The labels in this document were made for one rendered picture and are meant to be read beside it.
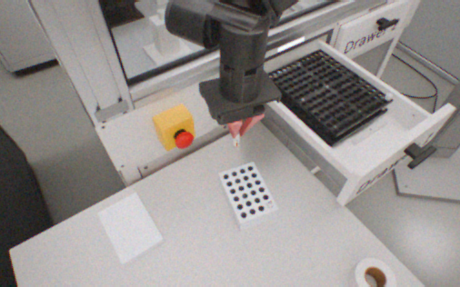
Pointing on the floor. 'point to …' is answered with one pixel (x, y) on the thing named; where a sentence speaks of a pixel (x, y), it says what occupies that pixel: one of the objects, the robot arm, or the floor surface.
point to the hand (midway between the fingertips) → (236, 131)
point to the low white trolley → (215, 231)
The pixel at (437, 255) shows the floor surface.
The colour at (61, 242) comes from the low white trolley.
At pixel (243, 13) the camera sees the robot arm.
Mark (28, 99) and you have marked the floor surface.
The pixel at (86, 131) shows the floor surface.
